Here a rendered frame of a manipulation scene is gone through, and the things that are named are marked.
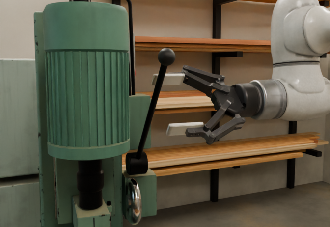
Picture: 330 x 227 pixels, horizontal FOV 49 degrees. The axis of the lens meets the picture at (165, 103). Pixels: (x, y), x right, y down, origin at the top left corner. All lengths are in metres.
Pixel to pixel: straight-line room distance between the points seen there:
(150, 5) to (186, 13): 0.37
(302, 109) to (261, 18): 3.15
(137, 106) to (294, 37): 0.44
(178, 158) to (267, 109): 2.25
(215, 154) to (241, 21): 1.40
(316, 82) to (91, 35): 0.49
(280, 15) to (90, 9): 0.41
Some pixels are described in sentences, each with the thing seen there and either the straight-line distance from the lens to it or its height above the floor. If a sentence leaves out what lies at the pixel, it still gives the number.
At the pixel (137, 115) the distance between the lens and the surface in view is 1.00.
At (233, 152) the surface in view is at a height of 0.61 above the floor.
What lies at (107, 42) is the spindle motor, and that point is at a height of 1.43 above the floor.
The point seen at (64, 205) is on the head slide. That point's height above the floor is 1.05.
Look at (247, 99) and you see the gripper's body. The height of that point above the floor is 1.31.
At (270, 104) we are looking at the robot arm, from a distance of 0.79.
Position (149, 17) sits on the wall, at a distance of 3.32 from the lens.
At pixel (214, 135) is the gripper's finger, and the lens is 0.70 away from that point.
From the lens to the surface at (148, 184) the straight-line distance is 1.03.
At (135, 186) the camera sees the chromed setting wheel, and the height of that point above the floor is 1.07.
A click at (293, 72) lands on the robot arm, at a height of 1.37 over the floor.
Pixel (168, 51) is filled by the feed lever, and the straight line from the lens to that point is 0.70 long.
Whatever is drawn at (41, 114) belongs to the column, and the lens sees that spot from 0.98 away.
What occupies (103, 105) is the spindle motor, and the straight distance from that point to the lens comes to 0.72.
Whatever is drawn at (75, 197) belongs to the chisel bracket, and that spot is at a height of 1.07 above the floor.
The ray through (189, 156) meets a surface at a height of 0.61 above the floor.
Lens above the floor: 1.39
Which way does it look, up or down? 6 degrees down
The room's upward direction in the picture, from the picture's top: straight up
